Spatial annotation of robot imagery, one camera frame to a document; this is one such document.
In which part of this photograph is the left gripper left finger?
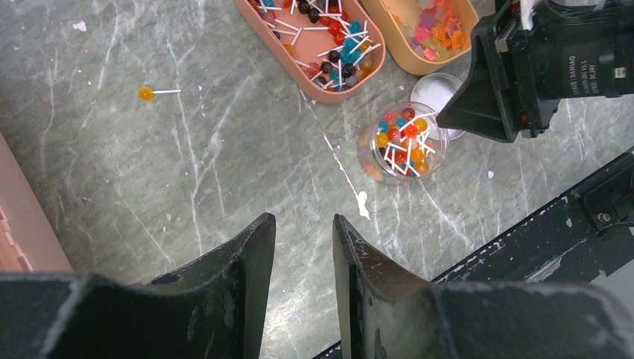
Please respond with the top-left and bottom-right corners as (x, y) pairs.
(1, 213), (276, 358)

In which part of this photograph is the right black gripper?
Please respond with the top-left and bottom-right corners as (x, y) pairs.
(437, 1), (633, 143)

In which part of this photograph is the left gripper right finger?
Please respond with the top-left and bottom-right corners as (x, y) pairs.
(333, 215), (633, 358)

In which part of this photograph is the clear plastic jar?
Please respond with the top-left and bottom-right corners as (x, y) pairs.
(357, 102), (449, 183)

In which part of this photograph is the tray of gummy candies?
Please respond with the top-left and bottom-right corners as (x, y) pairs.
(361, 0), (478, 76)

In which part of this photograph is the pink plastic storage box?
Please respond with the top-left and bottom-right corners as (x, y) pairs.
(1, 138), (73, 273)

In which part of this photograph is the stray yellow candy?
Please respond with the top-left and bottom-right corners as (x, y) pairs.
(138, 86), (182, 101)

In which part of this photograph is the black base frame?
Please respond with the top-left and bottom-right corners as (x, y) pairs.
(321, 151), (633, 358)

